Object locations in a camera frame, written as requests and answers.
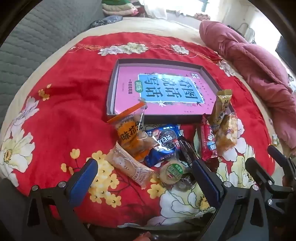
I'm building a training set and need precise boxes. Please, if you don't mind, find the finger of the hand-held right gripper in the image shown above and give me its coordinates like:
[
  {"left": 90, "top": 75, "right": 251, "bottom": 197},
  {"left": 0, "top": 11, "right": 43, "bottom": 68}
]
[
  {"left": 245, "top": 157, "right": 287, "bottom": 214},
  {"left": 268, "top": 145, "right": 296, "bottom": 186}
]

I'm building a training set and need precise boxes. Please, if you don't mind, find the dark chocolate bar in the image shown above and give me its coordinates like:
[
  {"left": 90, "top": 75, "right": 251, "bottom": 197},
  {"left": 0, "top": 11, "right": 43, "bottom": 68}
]
[{"left": 176, "top": 139, "right": 197, "bottom": 167}]

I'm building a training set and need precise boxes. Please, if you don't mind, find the white metal rack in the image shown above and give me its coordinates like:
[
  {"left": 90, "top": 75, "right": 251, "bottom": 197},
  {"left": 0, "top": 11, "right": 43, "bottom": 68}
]
[{"left": 238, "top": 23, "right": 257, "bottom": 43}]

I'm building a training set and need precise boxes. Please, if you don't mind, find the green label round pastry packet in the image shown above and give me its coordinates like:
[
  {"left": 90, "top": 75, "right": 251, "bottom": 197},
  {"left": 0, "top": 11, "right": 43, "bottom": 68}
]
[{"left": 159, "top": 160, "right": 186, "bottom": 186}]

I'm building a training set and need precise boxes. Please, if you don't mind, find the golden brown snack packet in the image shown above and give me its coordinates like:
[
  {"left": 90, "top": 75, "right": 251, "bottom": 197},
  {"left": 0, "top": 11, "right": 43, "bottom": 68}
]
[{"left": 209, "top": 89, "right": 232, "bottom": 132}]

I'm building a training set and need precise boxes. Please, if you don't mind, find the red snack packet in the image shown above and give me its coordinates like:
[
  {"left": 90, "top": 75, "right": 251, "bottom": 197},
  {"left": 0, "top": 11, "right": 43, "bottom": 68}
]
[{"left": 200, "top": 115, "right": 219, "bottom": 161}]

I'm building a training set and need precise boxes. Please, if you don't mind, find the grey quilted headboard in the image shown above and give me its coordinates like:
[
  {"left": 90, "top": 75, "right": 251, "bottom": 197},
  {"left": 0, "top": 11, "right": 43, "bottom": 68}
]
[{"left": 0, "top": 0, "right": 104, "bottom": 126}]

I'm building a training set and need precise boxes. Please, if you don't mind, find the clear yellow cracker packet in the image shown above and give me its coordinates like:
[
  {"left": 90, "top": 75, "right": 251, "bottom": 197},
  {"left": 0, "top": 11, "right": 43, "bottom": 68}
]
[{"left": 216, "top": 112, "right": 238, "bottom": 157}]

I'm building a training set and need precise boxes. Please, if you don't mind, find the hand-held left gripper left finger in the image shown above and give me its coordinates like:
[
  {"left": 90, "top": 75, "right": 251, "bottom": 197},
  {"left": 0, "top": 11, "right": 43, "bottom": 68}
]
[{"left": 22, "top": 158, "right": 99, "bottom": 241}]

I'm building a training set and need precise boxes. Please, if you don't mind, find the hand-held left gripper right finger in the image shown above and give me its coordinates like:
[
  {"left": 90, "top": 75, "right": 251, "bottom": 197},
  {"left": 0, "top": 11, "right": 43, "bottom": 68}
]
[{"left": 191, "top": 159, "right": 271, "bottom": 241}]

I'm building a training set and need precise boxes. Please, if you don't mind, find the black television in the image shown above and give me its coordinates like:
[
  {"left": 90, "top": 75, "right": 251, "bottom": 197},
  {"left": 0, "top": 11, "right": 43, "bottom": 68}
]
[{"left": 275, "top": 36, "right": 296, "bottom": 67}]

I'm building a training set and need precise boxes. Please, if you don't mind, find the pink book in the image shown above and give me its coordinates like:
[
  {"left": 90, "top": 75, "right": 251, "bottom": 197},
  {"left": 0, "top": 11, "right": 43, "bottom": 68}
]
[{"left": 115, "top": 66, "right": 214, "bottom": 115}]

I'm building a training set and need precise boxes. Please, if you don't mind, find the orange clear snack packet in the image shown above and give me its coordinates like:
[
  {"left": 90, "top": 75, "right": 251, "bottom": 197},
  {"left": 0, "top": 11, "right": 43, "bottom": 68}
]
[{"left": 107, "top": 98, "right": 160, "bottom": 163}]

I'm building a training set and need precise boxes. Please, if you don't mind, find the white sheer curtain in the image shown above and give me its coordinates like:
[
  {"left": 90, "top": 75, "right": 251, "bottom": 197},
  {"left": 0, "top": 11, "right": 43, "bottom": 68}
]
[{"left": 141, "top": 0, "right": 208, "bottom": 20}]

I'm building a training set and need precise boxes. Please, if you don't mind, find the dark floral cloth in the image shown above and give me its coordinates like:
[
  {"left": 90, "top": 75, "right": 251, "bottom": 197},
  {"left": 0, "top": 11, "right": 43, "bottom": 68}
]
[{"left": 90, "top": 16, "right": 123, "bottom": 29}]

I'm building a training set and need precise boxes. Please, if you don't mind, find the grey shallow cardboard box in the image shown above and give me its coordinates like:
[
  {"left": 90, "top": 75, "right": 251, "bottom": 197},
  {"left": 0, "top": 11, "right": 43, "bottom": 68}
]
[{"left": 106, "top": 58, "right": 234, "bottom": 124}]

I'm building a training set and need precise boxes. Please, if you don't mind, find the blue cookie packet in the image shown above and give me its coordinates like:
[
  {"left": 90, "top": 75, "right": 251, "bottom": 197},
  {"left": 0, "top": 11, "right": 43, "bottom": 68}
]
[{"left": 144, "top": 124, "right": 182, "bottom": 168}]

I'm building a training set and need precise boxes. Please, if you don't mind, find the stack of folded clothes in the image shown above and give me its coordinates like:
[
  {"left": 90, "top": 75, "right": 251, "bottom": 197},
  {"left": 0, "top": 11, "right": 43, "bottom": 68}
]
[{"left": 101, "top": 0, "right": 145, "bottom": 17}]

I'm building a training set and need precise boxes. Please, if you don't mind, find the beige pastry packet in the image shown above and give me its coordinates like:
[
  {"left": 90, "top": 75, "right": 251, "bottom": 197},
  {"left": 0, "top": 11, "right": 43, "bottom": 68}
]
[{"left": 105, "top": 142, "right": 155, "bottom": 189}]

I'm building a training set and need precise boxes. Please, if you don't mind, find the small dark candy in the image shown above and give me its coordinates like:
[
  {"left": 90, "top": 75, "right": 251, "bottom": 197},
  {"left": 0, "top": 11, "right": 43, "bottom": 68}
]
[{"left": 176, "top": 174, "right": 197, "bottom": 189}]

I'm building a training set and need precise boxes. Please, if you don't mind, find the red floral blanket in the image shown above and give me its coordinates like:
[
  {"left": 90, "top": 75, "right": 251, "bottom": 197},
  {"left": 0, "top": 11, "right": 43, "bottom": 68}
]
[{"left": 0, "top": 32, "right": 275, "bottom": 229}]

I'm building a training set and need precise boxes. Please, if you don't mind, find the pink quilt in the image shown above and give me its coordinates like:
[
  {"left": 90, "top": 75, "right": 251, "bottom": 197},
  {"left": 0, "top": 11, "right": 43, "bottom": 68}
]
[{"left": 199, "top": 20, "right": 296, "bottom": 149}]

